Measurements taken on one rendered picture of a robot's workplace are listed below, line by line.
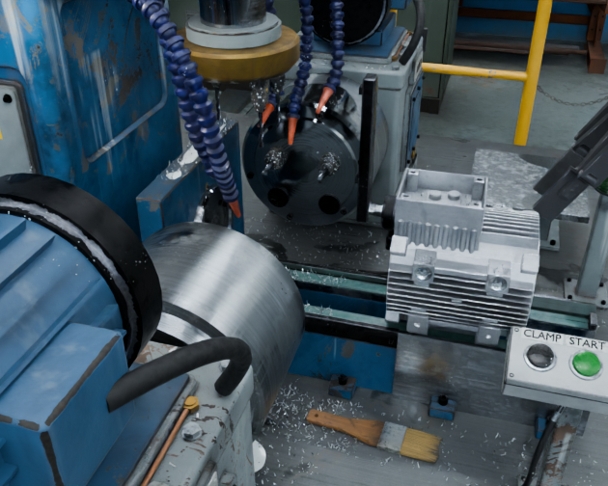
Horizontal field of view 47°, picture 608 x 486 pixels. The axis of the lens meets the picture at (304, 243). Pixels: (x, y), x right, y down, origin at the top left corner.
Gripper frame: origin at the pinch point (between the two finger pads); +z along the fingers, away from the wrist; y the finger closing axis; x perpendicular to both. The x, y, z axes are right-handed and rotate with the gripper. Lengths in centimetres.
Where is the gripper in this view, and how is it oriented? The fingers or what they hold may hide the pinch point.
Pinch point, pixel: (559, 186)
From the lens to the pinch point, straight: 93.6
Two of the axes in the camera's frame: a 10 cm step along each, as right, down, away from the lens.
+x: 8.3, 5.6, 0.7
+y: -2.8, 5.1, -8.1
